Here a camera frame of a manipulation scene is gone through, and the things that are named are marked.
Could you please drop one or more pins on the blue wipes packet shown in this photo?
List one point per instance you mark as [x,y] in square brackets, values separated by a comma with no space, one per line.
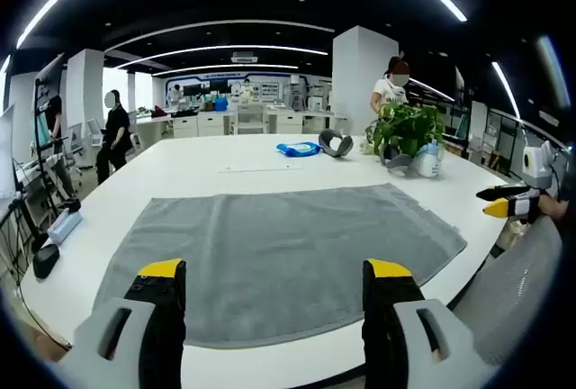
[299,149]

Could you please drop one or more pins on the white cabinet row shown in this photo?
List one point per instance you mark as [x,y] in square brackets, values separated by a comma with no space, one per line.
[202,124]

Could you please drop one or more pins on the grey towel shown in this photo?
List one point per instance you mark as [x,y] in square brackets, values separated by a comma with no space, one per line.
[279,249]

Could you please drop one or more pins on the ceiling air conditioner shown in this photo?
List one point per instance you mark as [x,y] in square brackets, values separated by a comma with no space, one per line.
[244,57]

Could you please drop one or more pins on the white monitor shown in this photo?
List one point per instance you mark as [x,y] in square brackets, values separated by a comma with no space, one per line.
[6,155]

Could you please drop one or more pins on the blue bin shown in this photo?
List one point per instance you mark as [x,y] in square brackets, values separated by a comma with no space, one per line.
[221,105]

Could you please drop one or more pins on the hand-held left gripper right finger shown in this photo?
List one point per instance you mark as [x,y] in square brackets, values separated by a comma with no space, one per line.
[391,317]

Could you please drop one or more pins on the green potted plant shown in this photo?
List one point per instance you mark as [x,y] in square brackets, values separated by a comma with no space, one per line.
[405,123]

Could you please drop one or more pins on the white chair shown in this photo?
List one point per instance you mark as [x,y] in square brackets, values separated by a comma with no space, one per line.
[249,120]

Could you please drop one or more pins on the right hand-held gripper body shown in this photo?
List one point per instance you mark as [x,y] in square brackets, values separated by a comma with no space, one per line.
[537,168]

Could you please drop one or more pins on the black oval case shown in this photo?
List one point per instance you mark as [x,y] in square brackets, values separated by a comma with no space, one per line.
[45,260]

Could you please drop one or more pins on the white wipes tub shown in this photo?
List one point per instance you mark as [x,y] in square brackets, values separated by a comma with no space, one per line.
[429,161]

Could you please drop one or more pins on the small black device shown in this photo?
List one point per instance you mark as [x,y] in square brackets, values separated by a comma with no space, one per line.
[72,205]

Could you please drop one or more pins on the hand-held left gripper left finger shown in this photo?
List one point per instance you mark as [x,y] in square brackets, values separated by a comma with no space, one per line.
[153,317]

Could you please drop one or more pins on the white table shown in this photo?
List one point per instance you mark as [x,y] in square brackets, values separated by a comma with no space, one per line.
[180,173]

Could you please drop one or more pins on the black stand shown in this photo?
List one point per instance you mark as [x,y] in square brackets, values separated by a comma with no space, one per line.
[41,155]

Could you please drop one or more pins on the grey mesh office chair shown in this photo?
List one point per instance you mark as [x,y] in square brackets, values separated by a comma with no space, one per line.
[508,290]

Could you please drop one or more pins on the grey headset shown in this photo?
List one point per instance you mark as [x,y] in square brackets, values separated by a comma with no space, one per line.
[330,146]

